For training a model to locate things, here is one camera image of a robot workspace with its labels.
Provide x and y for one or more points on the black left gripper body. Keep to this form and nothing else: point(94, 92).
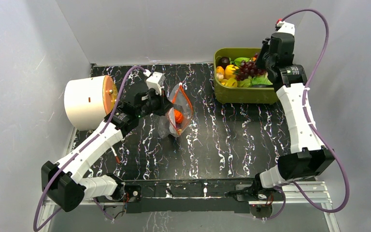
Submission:
point(155, 105)

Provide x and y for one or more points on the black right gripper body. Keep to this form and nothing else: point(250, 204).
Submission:
point(263, 59)

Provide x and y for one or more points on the clear orange zip top bag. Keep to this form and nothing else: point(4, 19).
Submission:
point(181, 102)

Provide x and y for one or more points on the orange toy pumpkin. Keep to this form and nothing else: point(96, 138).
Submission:
point(178, 116)

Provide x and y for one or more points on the dark red toy grapes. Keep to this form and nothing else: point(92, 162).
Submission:
point(248, 69)

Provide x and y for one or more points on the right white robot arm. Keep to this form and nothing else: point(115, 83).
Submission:
point(308, 157)

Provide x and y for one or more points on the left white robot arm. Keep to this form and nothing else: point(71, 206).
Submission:
point(64, 181)

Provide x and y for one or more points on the green toy lettuce leaf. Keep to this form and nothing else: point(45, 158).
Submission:
point(261, 80)

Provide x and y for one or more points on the light green toy vegetable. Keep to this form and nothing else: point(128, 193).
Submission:
point(238, 61)

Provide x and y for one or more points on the green toy cabbage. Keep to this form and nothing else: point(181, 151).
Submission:
point(245, 83)

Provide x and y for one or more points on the yellow toy bell pepper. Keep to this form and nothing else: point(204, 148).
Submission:
point(231, 71)

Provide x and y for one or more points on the dark purple toy mangosteen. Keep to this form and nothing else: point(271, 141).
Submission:
point(224, 62)

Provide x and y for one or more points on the yellow toy starfruit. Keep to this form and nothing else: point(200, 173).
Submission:
point(232, 82)

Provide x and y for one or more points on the white cylinder orange lid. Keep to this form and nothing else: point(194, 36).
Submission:
point(87, 101)

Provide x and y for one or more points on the orange yellow toy pear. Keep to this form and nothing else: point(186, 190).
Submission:
point(220, 70)

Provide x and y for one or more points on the toy garlic bulb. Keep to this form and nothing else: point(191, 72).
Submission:
point(219, 77)

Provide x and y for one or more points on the olive green plastic bin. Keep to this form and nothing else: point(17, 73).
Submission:
point(230, 88)

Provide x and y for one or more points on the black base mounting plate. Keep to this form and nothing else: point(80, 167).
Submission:
point(201, 205)

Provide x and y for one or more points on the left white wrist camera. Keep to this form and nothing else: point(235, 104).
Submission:
point(155, 81)

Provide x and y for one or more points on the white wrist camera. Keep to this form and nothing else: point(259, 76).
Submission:
point(155, 81)
point(285, 27)

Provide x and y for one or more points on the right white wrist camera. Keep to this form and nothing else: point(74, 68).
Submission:
point(285, 27)

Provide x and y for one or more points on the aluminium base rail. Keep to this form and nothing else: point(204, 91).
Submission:
point(300, 195)

